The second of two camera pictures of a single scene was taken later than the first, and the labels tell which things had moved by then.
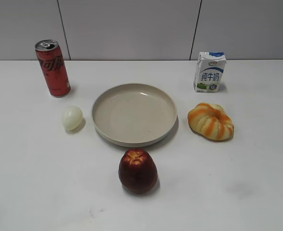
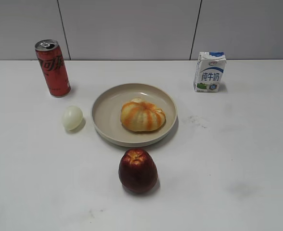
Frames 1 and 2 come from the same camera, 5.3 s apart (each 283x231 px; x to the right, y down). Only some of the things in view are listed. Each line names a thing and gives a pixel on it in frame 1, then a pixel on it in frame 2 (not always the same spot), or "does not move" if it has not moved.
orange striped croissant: (211, 121) → (139, 116)
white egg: (72, 117) does not move
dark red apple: (137, 172) does not move
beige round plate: (134, 115) does not move
